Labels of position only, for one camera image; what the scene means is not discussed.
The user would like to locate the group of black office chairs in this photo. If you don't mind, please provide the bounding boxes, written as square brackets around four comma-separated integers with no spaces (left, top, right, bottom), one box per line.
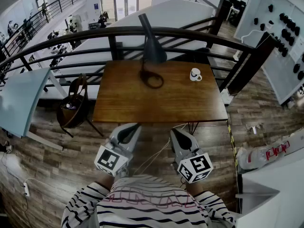
[223,0,247,27]

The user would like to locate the white display board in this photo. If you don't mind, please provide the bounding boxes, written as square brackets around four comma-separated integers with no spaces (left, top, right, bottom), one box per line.
[234,0,304,105]

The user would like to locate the white mug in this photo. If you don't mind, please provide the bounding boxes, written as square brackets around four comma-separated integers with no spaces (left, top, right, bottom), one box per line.
[189,67,203,82]

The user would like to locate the glass entrance doors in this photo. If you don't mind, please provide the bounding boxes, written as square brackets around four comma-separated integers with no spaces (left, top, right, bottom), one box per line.
[99,0,153,21]

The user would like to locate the dark wooden chair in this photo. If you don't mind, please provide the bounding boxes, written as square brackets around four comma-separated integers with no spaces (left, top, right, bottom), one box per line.
[56,73,105,138]

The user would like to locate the person's striped shirt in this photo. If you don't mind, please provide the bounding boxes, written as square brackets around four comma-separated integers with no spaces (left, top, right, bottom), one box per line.
[61,174,238,228]

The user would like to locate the white plastic bag red print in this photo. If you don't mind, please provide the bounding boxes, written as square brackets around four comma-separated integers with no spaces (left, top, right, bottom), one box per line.
[236,140,291,173]

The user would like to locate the white floor box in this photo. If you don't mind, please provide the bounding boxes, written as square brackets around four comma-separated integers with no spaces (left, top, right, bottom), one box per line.
[220,88,235,105]

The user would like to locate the dark curved railing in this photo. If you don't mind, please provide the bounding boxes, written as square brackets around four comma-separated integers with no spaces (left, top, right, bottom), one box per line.
[0,0,278,96]

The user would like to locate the dark grey desk lamp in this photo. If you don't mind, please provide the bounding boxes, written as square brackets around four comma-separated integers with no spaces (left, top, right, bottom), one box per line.
[138,13,168,89]

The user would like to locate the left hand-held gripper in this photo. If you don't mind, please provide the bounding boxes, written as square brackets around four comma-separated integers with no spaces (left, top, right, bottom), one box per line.
[94,123,143,178]

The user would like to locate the black balcony railing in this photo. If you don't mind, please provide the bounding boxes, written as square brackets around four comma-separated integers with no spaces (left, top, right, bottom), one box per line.
[0,0,83,57]

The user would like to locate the thin white cable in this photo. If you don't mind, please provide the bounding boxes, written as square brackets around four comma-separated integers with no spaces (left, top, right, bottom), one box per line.
[132,136,172,177]

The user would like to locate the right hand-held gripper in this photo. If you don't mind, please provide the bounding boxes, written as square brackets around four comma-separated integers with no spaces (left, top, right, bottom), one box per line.
[170,128,213,184]

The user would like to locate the white power cable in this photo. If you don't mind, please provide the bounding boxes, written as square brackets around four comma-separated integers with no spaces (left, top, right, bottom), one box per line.
[23,177,79,196]

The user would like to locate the yellow black hazard strip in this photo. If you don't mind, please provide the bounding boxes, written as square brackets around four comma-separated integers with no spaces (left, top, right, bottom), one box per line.
[227,120,239,174]

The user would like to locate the person's right forearm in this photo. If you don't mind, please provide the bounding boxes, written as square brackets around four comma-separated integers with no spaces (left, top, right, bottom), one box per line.
[184,181,203,197]

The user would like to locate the white cabinet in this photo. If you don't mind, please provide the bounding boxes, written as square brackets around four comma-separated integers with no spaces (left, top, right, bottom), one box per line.
[235,158,304,228]

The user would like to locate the person's left forearm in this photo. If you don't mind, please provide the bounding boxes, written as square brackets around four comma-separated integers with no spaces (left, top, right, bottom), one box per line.
[95,173,116,191]

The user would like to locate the white curved cable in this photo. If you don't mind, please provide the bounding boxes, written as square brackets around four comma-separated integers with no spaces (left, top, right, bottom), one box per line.
[241,29,270,44]

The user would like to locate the light blue table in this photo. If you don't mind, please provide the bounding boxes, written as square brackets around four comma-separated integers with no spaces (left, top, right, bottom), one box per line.
[0,67,52,138]

